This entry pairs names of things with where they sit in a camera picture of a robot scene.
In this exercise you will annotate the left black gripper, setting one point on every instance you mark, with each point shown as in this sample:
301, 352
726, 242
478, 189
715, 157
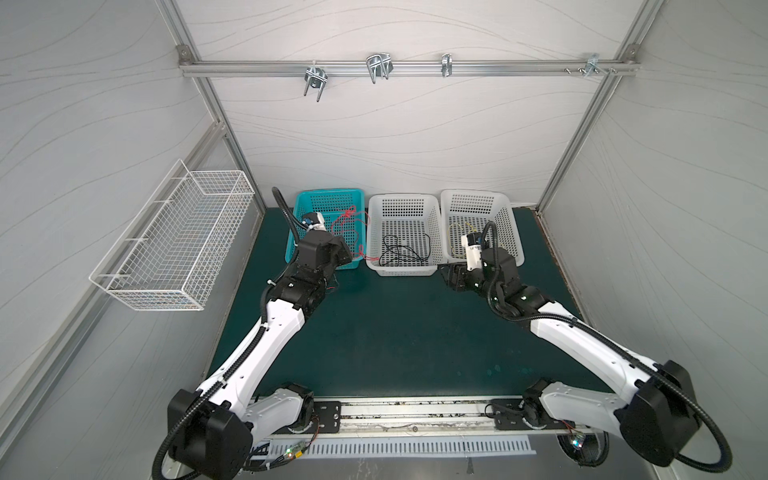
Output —
335, 244

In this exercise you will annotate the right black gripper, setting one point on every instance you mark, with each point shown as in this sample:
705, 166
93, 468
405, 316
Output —
459, 276

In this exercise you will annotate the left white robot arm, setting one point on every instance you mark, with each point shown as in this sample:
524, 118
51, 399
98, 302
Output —
213, 429

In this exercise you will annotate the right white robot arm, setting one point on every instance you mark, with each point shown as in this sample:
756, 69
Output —
651, 406

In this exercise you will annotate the teal perforated plastic basket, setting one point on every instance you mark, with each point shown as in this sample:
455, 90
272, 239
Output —
344, 213

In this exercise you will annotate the white perforated basket right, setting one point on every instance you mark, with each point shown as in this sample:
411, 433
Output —
465, 211

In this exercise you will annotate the white perforated basket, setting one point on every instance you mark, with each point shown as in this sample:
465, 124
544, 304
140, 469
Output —
404, 235
465, 211

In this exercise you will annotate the white perforated basket middle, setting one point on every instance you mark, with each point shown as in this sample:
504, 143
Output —
404, 235

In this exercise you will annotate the dark green table mat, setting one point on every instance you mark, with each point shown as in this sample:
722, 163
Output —
377, 336

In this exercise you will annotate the metal U-bolt clamp left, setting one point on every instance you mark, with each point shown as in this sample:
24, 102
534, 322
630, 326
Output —
315, 78

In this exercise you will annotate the metal u-bolt clamp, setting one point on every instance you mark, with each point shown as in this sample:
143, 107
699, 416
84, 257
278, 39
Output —
379, 65
315, 78

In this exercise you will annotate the metal U-bolt clamp middle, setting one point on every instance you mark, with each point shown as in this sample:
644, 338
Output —
379, 65

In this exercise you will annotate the metal clamp right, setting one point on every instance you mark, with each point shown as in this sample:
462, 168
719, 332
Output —
592, 67

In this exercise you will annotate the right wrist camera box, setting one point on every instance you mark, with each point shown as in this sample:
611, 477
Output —
472, 244

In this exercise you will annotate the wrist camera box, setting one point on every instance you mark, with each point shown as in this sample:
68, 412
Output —
313, 221
472, 244

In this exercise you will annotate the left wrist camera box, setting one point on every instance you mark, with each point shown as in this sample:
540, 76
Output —
313, 221

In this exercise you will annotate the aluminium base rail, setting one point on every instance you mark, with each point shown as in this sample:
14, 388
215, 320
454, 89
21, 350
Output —
420, 414

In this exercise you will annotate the white wire wall basket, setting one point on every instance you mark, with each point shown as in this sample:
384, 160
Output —
169, 256

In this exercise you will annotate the white slotted cable duct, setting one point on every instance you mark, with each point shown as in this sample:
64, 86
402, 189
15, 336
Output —
420, 447

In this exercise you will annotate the small metal bracket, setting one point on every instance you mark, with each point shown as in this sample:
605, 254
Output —
446, 65

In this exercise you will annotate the horizontal aluminium rail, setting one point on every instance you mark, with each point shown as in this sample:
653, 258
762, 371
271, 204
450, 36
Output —
402, 68

